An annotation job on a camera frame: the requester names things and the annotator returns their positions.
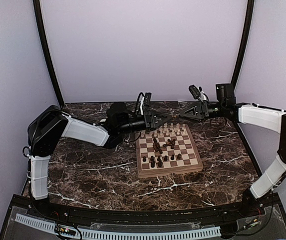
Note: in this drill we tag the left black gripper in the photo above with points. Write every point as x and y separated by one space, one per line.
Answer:
151 121

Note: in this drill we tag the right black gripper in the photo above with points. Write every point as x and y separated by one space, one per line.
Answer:
198 109

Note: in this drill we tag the dark tall piece front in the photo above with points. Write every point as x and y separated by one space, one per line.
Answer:
152 162

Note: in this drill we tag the dark tall piece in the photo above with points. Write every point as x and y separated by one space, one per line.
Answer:
159 162
152 162

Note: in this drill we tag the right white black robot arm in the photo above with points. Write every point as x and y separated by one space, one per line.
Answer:
271 120

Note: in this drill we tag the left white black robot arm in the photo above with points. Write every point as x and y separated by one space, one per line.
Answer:
53 126

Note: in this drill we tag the white pieces back row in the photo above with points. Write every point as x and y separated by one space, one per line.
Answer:
171 130

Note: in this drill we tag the wooden chess board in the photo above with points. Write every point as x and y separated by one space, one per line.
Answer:
185 145

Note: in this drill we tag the white rook corner piece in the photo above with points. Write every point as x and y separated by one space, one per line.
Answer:
142 135

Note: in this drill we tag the fallen dark piece pile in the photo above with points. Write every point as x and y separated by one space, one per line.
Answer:
159 147

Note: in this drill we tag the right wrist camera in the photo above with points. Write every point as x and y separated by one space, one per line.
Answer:
224 91

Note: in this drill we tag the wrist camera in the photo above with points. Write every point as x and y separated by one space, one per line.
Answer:
117 114
224 91

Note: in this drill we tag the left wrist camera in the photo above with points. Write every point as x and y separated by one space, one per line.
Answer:
117 114

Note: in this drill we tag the white slotted cable duct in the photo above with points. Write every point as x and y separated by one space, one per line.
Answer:
69 232

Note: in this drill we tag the right black frame post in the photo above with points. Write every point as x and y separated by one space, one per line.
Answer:
243 43

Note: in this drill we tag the black frame post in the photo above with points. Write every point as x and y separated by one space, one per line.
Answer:
243 43
46 52

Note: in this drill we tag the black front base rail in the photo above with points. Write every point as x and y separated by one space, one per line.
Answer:
264 221

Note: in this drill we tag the left black frame post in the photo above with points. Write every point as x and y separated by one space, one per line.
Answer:
46 52

